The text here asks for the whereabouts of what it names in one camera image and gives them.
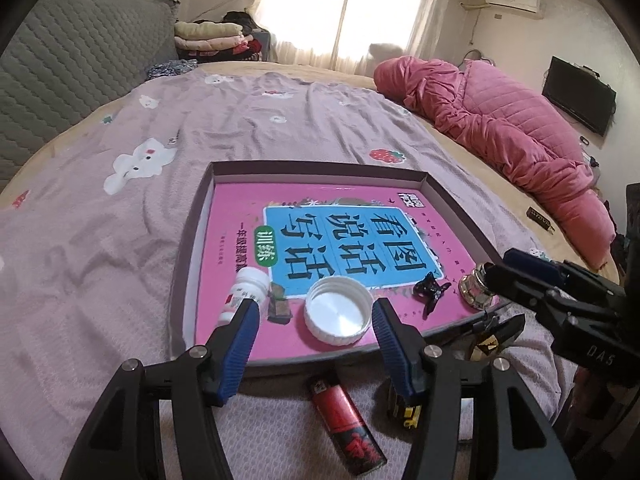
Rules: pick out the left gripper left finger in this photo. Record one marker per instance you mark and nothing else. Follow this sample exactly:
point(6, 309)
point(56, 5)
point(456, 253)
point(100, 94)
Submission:
point(121, 436)

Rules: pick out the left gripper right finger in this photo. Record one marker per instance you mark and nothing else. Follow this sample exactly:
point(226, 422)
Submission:
point(513, 438)

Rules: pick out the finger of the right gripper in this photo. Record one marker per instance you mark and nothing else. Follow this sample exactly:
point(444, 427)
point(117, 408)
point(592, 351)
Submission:
point(535, 262)
point(529, 290)

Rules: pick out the black hair claw clip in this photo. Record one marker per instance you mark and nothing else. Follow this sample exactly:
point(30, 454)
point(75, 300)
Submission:
point(429, 291)

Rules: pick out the red black lighter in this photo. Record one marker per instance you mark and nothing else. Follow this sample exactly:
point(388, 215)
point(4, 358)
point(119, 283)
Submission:
point(351, 436)

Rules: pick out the white plastic jar lid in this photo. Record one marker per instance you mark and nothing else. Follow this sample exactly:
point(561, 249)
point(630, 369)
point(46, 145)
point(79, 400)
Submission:
point(338, 311)

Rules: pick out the white pill bottle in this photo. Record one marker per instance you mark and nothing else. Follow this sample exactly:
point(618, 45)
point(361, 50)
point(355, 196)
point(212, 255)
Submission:
point(250, 283)

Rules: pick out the yellow black wristwatch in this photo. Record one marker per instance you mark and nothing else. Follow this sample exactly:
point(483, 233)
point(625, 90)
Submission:
point(401, 413)

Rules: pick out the black gold lipstick tube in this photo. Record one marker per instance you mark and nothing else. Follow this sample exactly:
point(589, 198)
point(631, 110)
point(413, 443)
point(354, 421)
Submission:
point(491, 343)

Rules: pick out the pink quilted comforter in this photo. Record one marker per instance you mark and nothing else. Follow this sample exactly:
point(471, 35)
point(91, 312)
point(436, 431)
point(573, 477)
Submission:
point(516, 131)

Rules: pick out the pink blue book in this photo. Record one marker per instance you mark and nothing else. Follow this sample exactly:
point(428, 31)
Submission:
point(386, 237)

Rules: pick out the dark shallow cardboard box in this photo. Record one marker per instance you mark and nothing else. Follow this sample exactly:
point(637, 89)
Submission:
point(184, 289)

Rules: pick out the black flat television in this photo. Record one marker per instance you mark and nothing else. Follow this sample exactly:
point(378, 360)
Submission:
point(580, 94)

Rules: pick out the lilac patterned bed sheet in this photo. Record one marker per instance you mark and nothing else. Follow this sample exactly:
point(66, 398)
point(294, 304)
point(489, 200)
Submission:
point(89, 243)

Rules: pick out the white sheer curtain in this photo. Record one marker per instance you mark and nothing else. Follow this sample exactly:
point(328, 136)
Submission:
point(350, 36)

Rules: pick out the stack of folded clothes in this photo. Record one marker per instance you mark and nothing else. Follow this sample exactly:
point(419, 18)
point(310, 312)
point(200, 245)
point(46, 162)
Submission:
point(236, 38)

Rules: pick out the dark patterned cloth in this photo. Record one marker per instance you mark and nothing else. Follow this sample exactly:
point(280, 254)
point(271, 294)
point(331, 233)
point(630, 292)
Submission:
point(170, 68)

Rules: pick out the grey quilted headboard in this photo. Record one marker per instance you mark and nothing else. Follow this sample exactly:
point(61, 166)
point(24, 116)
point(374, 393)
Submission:
point(68, 58)

